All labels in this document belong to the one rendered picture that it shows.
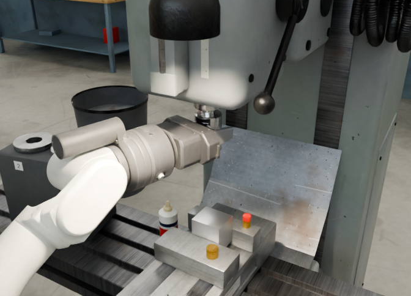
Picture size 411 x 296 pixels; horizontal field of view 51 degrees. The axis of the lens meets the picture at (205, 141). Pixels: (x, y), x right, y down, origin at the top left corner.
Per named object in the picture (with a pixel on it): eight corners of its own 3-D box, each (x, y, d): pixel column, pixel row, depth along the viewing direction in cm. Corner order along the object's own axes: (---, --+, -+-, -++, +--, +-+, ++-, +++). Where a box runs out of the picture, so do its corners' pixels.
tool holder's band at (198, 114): (224, 114, 75) (224, 109, 75) (218, 124, 71) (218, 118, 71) (198, 111, 76) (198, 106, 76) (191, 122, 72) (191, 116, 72)
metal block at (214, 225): (218, 255, 81) (219, 229, 78) (191, 244, 84) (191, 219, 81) (232, 240, 85) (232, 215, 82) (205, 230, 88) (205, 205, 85)
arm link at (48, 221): (137, 181, 59) (70, 263, 54) (104, 169, 66) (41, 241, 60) (109, 149, 56) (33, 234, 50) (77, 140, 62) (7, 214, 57)
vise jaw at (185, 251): (223, 290, 75) (224, 272, 73) (154, 259, 82) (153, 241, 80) (240, 269, 79) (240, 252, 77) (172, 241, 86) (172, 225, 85)
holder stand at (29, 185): (90, 241, 97) (79, 162, 89) (10, 222, 104) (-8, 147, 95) (117, 212, 108) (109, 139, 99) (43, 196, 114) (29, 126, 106)
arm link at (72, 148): (158, 191, 63) (87, 222, 56) (119, 177, 71) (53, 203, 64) (145, 116, 60) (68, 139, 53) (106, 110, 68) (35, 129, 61)
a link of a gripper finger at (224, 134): (229, 139, 76) (203, 150, 72) (230, 123, 74) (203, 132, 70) (236, 142, 75) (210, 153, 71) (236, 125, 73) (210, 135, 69)
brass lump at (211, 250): (214, 261, 75) (214, 253, 74) (203, 257, 76) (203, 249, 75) (220, 254, 77) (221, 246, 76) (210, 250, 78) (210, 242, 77)
